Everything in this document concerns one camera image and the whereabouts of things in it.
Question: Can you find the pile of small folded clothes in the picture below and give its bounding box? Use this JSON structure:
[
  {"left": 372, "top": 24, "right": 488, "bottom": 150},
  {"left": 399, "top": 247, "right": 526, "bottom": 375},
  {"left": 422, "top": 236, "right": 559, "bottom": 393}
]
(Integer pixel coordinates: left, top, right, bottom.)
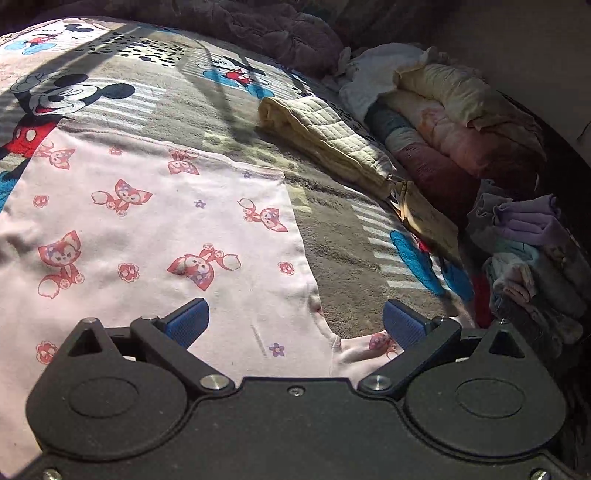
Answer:
[{"left": 467, "top": 180, "right": 590, "bottom": 361}]

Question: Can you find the folded yellow quilted blanket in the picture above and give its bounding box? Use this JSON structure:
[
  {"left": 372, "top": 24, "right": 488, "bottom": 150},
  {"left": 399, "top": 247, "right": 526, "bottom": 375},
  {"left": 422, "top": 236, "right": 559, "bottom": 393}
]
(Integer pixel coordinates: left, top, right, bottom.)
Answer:
[{"left": 259, "top": 96, "right": 409, "bottom": 199}]

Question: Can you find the pink fox print garment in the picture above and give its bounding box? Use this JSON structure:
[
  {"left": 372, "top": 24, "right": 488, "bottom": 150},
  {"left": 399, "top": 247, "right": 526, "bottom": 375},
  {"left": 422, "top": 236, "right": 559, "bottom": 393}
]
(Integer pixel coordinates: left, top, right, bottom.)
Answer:
[{"left": 1, "top": 127, "right": 401, "bottom": 474}]

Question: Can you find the stack of folded quilts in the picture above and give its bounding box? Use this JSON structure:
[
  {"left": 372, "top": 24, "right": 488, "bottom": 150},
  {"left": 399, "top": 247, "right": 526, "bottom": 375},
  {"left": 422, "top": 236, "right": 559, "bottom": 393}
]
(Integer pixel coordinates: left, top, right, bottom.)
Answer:
[{"left": 363, "top": 63, "right": 546, "bottom": 224}]

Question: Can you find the Mickey Mouse bed blanket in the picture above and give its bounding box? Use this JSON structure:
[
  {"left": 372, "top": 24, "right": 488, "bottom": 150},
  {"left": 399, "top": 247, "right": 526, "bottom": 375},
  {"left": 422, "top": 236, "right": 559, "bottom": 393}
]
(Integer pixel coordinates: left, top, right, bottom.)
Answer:
[{"left": 1, "top": 18, "right": 474, "bottom": 338}]

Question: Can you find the white crumpled sheet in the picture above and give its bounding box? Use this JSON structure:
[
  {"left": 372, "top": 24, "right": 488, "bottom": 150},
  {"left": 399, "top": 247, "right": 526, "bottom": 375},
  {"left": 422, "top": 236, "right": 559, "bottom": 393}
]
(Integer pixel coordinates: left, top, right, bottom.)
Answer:
[{"left": 322, "top": 43, "right": 451, "bottom": 122}]

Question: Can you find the purple crumpled comforter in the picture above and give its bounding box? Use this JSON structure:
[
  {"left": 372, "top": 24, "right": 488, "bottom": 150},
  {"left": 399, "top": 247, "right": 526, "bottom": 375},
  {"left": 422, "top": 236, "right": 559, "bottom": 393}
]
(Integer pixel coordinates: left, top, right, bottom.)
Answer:
[{"left": 39, "top": 1, "right": 345, "bottom": 77}]

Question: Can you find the yellow patterned folded cloth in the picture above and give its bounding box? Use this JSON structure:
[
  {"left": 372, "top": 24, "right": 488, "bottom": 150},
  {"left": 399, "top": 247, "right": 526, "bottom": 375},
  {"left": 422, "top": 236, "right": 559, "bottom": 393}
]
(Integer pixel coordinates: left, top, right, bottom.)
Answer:
[{"left": 392, "top": 181, "right": 462, "bottom": 265}]

